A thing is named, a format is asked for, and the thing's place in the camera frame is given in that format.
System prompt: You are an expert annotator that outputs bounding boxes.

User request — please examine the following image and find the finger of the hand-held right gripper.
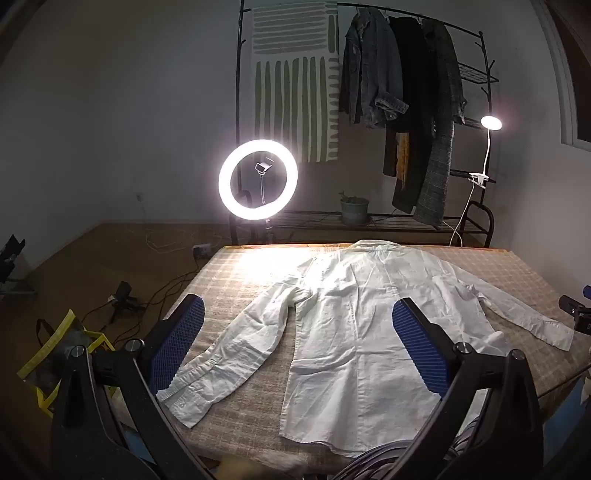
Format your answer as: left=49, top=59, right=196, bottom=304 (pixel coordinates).
left=558, top=284, right=591, bottom=336

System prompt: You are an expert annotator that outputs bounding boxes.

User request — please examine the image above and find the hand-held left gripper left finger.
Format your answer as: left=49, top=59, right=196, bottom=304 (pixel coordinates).
left=50, top=294, right=218, bottom=480

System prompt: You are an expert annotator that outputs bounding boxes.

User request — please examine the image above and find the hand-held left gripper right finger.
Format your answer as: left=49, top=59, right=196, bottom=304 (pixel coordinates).
left=369, top=298, right=546, bottom=480

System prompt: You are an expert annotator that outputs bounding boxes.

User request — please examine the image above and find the white long-sleeved shirt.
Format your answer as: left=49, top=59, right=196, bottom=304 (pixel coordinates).
left=156, top=239, right=574, bottom=459

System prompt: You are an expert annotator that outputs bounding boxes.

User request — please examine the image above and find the black metal clothes rack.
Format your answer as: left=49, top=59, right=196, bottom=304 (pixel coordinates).
left=229, top=0, right=500, bottom=247

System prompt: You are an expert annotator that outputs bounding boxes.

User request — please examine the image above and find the small black tripod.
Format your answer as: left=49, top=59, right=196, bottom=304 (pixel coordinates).
left=107, top=281, right=148, bottom=324

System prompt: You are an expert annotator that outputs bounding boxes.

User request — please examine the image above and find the beige plaid blanket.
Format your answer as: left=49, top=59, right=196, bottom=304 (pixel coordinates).
left=152, top=243, right=591, bottom=476

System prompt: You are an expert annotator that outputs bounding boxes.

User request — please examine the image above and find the person's striped clothing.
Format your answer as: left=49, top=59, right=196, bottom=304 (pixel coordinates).
left=339, top=415, right=481, bottom=480

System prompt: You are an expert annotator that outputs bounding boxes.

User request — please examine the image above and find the yellow trimmed bag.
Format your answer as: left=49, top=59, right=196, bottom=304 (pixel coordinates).
left=17, top=309, right=116, bottom=418

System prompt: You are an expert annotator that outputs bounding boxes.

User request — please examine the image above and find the potted plant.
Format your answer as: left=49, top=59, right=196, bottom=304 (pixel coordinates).
left=338, top=191, right=371, bottom=226

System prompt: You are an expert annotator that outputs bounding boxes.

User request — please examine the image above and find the grey plaid coat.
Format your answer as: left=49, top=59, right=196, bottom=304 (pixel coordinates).
left=412, top=19, right=467, bottom=227

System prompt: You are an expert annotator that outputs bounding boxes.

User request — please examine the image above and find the black folding stand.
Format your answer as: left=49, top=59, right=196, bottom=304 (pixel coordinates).
left=0, top=234, right=38, bottom=296

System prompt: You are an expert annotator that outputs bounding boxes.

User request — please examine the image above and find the yellow scarf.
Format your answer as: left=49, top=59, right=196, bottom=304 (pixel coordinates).
left=396, top=132, right=411, bottom=183

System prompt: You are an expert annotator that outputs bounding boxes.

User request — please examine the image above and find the phone holder clamp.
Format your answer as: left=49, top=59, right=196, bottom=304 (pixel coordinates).
left=255, top=159, right=274, bottom=204

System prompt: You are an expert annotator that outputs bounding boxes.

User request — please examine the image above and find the white clip lamp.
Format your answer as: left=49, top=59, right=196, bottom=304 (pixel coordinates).
left=468, top=115, right=504, bottom=185

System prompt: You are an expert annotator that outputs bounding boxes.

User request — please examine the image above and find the black coat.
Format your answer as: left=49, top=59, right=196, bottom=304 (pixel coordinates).
left=382, top=16, right=437, bottom=214

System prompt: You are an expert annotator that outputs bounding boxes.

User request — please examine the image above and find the blue denim jacket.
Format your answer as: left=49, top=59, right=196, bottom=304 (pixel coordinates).
left=339, top=8, right=410, bottom=129

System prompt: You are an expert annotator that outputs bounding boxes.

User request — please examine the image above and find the black floor cable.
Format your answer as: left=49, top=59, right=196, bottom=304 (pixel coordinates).
left=83, top=270, right=200, bottom=320

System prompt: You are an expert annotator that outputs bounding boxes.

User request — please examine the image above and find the white floor cable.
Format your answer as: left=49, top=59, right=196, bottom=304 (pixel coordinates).
left=145, top=228, right=218, bottom=254

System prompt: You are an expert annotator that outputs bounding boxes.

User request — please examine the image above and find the white lamp cable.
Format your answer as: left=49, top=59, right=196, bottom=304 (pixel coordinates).
left=442, top=182, right=476, bottom=247

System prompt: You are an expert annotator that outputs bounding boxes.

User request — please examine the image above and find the ring light on stand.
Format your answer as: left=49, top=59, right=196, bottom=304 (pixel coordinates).
left=218, top=140, right=298, bottom=245

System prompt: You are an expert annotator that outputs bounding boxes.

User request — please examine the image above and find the window frame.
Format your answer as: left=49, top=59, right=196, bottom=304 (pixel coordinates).
left=549, top=0, right=591, bottom=153

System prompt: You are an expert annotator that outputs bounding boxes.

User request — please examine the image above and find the green striped wall hanging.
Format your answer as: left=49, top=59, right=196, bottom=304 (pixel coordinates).
left=249, top=2, right=341, bottom=163

